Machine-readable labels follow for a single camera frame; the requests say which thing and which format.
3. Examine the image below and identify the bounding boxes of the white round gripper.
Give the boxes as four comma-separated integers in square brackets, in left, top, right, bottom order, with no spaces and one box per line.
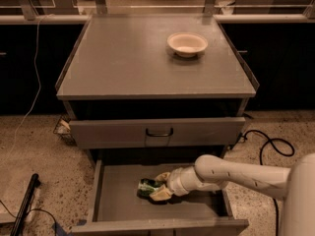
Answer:
[150,166,205,202]

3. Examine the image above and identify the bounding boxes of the crushed green soda can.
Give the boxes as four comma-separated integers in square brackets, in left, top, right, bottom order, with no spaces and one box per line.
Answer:
[137,178,162,198]

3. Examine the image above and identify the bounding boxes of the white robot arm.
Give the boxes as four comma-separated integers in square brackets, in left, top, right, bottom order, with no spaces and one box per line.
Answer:
[150,153,315,236]

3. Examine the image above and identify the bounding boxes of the open grey middle drawer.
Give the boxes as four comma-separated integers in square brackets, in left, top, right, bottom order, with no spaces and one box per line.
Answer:
[72,160,249,236]

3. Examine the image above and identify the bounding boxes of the grey top drawer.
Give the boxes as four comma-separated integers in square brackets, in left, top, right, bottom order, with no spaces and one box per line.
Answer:
[70,117,245,149]

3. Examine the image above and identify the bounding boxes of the grey drawer cabinet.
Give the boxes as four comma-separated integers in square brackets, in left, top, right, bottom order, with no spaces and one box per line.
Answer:
[56,14,259,157]

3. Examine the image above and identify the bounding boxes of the blue tape on floor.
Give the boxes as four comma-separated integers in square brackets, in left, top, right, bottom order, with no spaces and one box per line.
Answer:
[51,219,87,236]

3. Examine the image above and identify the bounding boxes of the white paper bowl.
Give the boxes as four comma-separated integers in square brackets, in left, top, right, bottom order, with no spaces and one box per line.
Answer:
[167,32,208,58]

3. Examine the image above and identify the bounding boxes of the black bar on floor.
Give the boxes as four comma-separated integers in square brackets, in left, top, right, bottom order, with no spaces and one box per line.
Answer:
[10,173,40,236]

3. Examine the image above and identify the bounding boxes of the black drawer handle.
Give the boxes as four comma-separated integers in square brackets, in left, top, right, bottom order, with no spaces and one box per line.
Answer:
[146,128,173,138]

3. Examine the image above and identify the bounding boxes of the black floor cable right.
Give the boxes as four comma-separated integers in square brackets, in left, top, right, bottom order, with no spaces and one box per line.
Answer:
[229,129,296,236]

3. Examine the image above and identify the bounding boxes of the thin black cable left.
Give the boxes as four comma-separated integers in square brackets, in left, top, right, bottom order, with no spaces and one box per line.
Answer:
[0,199,59,236]

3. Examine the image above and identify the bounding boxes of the wire basket on floor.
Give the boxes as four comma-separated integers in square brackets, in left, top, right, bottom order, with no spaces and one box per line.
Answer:
[53,115,76,147]

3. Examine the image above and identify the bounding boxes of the white hanging cable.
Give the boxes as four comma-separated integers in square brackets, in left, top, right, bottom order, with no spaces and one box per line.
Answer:
[6,13,55,159]

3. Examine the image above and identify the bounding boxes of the white horizontal rail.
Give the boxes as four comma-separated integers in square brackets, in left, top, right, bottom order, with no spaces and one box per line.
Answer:
[0,14,315,25]

